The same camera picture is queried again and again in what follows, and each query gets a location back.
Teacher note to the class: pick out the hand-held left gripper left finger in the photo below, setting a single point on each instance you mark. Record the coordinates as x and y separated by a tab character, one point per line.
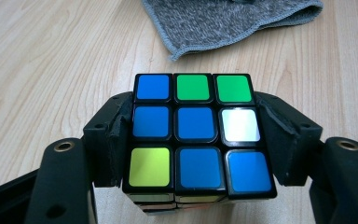
105	143

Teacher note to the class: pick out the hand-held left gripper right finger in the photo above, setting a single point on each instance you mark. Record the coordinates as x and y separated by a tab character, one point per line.
292	149

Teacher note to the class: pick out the colourful puzzle cube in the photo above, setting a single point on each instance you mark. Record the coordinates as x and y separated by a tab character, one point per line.
195	155

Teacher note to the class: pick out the grey fluffy cloth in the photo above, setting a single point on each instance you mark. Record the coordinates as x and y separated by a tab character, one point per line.
217	25

